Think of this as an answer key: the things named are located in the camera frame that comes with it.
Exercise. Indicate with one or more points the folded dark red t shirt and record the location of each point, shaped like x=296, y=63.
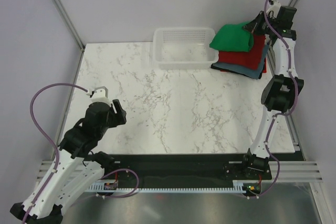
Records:
x=264, y=70

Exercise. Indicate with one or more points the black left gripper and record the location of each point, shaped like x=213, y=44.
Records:
x=119, y=118

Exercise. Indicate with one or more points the folded grey blue t shirt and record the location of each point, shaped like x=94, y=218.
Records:
x=264, y=53

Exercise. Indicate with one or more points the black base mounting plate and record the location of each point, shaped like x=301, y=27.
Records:
x=181, y=171

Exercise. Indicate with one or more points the aluminium extrusion rail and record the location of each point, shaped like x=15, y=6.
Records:
x=290, y=171

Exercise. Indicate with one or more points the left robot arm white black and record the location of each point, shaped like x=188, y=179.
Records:
x=74, y=168

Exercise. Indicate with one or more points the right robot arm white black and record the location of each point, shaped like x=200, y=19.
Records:
x=280, y=95

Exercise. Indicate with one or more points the folded black t shirt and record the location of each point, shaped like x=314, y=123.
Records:
x=238, y=69

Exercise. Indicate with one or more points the white slotted cable duct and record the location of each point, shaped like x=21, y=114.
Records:
x=237, y=188

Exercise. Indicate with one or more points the white plastic basket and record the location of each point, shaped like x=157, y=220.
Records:
x=184, y=48

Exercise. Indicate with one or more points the left aluminium frame post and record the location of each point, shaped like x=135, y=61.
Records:
x=69, y=24

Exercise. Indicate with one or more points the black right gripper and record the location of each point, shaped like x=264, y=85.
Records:
x=253, y=25

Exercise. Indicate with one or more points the green t shirt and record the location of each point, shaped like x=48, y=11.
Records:
x=233, y=38

